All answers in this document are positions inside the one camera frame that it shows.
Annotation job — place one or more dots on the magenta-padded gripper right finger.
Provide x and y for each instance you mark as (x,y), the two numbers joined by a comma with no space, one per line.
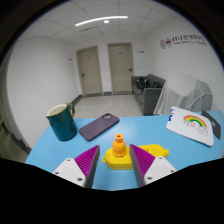
(156,166)

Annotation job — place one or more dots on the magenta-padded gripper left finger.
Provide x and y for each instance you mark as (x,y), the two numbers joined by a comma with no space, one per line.
(71,170)

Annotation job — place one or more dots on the yellow power strip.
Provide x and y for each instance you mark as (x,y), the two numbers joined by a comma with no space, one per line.
(115,163)

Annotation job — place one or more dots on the dark green mug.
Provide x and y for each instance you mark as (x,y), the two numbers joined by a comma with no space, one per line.
(62,126)

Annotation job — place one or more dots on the white rainbow-print mouse pad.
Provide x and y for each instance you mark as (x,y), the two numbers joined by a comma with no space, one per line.
(190,128)

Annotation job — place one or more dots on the purple smartphone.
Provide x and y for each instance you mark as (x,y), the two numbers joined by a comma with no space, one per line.
(98,126)

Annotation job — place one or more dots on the grey sofa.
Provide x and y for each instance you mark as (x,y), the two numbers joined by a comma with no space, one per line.
(148,98)

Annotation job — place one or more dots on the grey cloth-covered equipment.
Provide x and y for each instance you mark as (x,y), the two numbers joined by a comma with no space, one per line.
(185,91)

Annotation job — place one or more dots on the black bag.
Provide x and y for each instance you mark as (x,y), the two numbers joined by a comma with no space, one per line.
(142,83)

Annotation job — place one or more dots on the beige door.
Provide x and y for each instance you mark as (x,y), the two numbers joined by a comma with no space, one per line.
(89,71)
(120,68)

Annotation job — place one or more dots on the small round ceiling light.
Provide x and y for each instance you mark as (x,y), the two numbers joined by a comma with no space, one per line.
(106,21)

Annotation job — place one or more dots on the long ceiling light strip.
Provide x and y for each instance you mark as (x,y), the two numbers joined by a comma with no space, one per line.
(100,19)

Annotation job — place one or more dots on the wall sign lettering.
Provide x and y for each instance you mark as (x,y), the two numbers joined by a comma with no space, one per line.
(183,40)

